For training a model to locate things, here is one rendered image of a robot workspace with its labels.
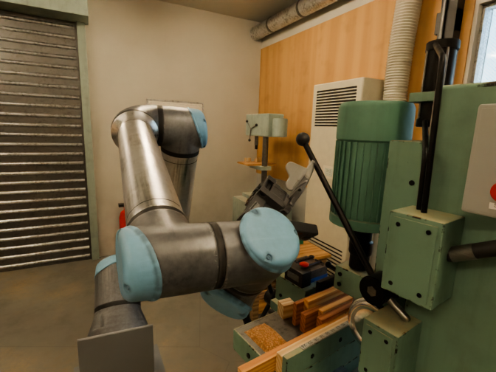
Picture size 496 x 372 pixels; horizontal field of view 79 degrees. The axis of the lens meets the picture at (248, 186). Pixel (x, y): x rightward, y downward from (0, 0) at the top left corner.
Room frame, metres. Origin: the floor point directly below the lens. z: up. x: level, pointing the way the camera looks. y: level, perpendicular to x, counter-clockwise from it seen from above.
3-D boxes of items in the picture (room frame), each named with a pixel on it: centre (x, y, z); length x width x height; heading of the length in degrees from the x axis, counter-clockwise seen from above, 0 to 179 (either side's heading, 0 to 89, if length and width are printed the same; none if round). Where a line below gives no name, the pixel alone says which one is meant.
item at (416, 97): (0.66, -0.39, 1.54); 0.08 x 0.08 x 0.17; 36
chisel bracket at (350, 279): (0.76, -0.32, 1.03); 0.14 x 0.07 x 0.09; 36
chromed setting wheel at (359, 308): (0.59, -0.28, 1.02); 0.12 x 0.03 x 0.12; 36
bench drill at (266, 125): (3.11, -0.17, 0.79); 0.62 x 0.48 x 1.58; 28
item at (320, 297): (0.81, -0.24, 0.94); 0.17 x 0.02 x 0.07; 126
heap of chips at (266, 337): (0.70, -0.06, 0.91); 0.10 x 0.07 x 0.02; 36
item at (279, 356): (0.76, -0.32, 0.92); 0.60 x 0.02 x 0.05; 126
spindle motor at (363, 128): (0.77, -0.31, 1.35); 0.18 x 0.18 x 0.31
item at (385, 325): (0.53, -0.29, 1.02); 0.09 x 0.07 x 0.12; 126
